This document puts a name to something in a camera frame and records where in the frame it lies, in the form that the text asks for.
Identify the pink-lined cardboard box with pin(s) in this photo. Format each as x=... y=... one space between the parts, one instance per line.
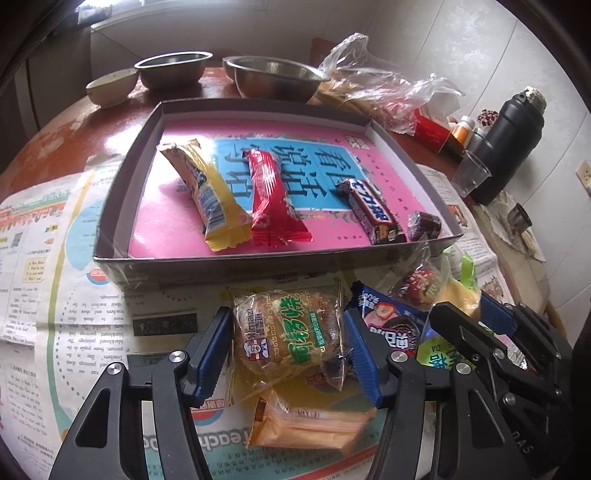
x=175 y=217

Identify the red snack packet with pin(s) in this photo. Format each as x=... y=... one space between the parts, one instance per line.
x=270 y=194

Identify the red and white flowers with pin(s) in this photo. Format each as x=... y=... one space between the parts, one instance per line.
x=487 y=117

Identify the brown chocolate bar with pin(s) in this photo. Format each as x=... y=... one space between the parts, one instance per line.
x=374 y=212

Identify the dark tall cabinet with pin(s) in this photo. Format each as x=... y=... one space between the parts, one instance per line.
x=55 y=83

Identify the clear plastic bag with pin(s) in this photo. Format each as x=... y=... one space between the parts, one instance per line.
x=369 y=83

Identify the orange pill bottle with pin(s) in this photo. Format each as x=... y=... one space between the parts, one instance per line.
x=461 y=134

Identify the large steel bowl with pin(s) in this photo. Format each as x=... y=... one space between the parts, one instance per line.
x=277 y=81

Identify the yellow cake clear packet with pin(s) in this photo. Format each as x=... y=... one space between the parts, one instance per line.
x=457 y=290

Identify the small brown candy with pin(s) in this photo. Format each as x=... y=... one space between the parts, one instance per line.
x=424 y=225

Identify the long yellow snack packet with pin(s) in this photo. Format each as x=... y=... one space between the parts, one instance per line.
x=207 y=194

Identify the small steel bowl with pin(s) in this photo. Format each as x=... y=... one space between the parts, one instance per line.
x=173 y=71

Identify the red tissue box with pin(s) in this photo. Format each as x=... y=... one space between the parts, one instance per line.
x=431 y=134

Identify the orange cracker packet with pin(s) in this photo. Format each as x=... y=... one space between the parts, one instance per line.
x=314 y=424

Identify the wall socket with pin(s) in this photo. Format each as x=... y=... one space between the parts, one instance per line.
x=585 y=180

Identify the green snack packet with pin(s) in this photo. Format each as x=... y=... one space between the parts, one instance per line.
x=434 y=357

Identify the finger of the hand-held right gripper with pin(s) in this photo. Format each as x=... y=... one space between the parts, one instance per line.
x=496 y=314
x=466 y=330

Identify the clear red candy packet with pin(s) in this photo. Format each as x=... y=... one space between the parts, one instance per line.
x=420 y=281

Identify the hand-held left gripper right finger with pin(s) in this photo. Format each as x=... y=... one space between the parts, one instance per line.
x=364 y=364

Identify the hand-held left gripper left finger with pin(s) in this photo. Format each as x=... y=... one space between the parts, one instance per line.
x=210 y=364

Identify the beige paper sheet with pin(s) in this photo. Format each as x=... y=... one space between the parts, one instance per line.
x=521 y=277

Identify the bright window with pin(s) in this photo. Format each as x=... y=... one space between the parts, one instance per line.
x=111 y=7

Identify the small ceramic bowl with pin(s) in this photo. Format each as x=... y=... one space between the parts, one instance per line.
x=113 y=90

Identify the white pill bottle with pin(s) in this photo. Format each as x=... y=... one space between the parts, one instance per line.
x=478 y=137

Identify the clear rice cracker packet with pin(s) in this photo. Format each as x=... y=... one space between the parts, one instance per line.
x=281 y=332

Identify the blue cookie packet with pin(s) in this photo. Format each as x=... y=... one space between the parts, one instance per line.
x=392 y=314

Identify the black thermos bottle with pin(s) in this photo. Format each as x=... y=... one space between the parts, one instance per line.
x=508 y=143

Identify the wooden chair back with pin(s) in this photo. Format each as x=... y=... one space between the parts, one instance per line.
x=323 y=53

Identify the clear plastic cup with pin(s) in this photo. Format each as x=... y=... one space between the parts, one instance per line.
x=471 y=175

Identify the small metal cup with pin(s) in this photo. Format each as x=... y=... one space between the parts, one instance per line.
x=519 y=219

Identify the printed newspaper sheet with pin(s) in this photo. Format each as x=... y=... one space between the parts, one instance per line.
x=69 y=323

